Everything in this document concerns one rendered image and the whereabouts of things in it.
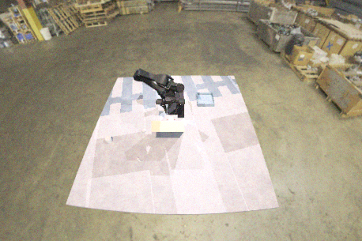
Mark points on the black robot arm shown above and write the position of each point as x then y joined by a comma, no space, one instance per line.
161,80

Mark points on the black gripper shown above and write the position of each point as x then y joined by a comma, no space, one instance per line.
178,102

